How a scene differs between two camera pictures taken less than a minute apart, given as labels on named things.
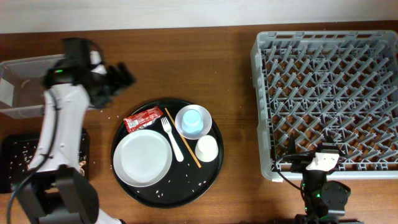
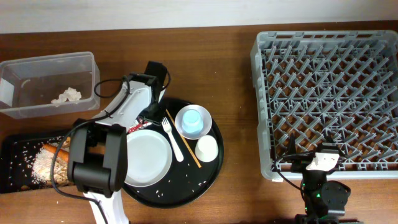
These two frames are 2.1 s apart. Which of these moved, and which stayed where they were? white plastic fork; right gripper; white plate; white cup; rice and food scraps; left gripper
Moved: rice and food scraps; left gripper
Stayed: right gripper; white plate; white plastic fork; white cup
